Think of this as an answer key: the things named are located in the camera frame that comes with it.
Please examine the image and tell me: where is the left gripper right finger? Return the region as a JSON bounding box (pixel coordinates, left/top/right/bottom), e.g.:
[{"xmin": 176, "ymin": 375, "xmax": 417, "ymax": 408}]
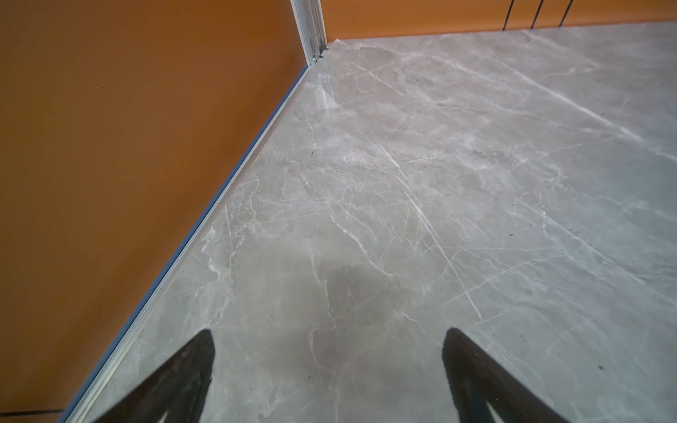
[{"xmin": 442, "ymin": 328, "xmax": 566, "ymax": 422}]

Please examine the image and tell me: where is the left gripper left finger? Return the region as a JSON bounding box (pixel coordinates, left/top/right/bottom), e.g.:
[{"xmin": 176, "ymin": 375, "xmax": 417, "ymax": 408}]
[{"xmin": 97, "ymin": 329, "xmax": 215, "ymax": 422}]

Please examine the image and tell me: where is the left aluminium corner post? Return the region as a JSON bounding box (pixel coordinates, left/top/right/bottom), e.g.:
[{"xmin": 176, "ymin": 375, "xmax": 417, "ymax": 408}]
[{"xmin": 291, "ymin": 0, "xmax": 328, "ymax": 67}]

